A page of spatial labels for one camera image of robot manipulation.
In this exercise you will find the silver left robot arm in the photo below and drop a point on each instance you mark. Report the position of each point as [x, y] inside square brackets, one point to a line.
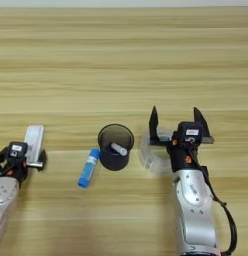
[4, 200]

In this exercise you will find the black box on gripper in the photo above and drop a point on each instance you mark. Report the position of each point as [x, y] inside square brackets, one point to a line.
[17, 150]
[190, 132]

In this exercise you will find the white cylinder stick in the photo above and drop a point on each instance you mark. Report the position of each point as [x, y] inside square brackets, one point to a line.
[119, 149]

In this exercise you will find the blue glue stick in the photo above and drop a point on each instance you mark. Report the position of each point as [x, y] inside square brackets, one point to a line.
[87, 171]

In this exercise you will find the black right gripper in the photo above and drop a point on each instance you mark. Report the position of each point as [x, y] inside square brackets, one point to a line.
[180, 157]

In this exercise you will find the white plastic case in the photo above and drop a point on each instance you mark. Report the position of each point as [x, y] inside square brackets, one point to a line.
[34, 138]

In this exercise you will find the clear tape roll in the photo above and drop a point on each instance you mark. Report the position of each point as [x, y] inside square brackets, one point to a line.
[147, 163]

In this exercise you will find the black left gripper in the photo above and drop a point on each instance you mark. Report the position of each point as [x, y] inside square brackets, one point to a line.
[17, 168]

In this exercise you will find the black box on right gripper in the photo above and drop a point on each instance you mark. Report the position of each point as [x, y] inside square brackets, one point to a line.
[190, 132]

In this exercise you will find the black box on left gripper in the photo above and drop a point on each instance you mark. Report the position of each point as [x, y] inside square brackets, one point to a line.
[17, 150]

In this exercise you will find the black mesh pen cup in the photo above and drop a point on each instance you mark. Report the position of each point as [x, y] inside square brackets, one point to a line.
[112, 161]

